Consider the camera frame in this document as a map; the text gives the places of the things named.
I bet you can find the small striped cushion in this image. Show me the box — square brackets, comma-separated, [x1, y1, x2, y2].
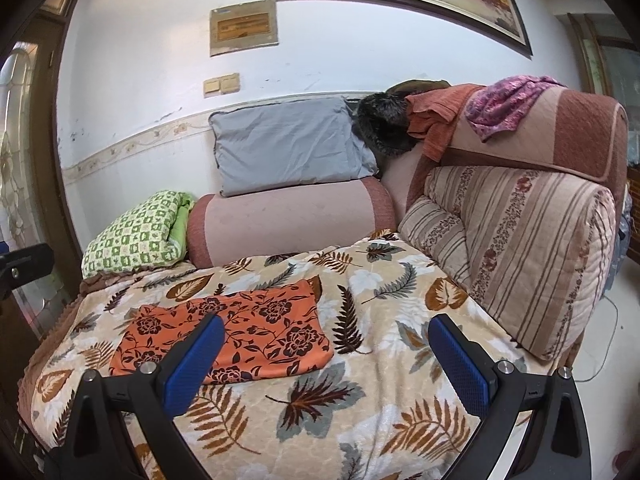
[397, 196, 473, 291]

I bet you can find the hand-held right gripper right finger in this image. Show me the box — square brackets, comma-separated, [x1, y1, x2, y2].
[428, 314, 592, 480]

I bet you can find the green checked quilt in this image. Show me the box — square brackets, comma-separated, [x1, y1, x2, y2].
[81, 190, 197, 279]

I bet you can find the patterned glass door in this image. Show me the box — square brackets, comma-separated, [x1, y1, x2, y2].
[0, 0, 96, 341]

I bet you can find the purple floral cloth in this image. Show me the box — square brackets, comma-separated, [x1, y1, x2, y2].
[465, 75, 568, 142]

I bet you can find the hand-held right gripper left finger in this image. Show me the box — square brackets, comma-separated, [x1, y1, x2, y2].
[44, 312, 227, 480]

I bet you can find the large striped cushion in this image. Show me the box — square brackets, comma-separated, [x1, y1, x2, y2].
[424, 165, 617, 363]

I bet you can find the leaf print blanket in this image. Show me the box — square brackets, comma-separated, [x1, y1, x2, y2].
[17, 229, 556, 480]

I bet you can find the orange towel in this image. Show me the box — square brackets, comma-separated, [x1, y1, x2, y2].
[405, 84, 483, 163]

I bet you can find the pink sofa bolster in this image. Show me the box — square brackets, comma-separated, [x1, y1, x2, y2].
[186, 176, 398, 268]

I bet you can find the olive cloth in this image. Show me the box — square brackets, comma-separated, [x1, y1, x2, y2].
[385, 79, 451, 97]

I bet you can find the grey pillow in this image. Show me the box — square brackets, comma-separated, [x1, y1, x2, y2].
[208, 96, 379, 197]

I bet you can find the orange floral shirt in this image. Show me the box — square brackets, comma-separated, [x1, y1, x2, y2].
[109, 279, 335, 386]

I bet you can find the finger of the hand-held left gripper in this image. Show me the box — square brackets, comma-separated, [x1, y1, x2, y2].
[0, 243, 55, 301]

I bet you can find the beige wall panel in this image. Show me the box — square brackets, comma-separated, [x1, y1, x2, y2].
[209, 0, 279, 57]

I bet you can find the wooden framed glass cabinet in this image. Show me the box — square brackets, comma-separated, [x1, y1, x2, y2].
[567, 12, 640, 106]

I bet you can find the pink brown sofa backrest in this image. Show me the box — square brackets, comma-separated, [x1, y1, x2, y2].
[377, 82, 631, 226]

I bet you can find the black furry garment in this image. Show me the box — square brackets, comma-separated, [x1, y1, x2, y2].
[354, 92, 418, 158]

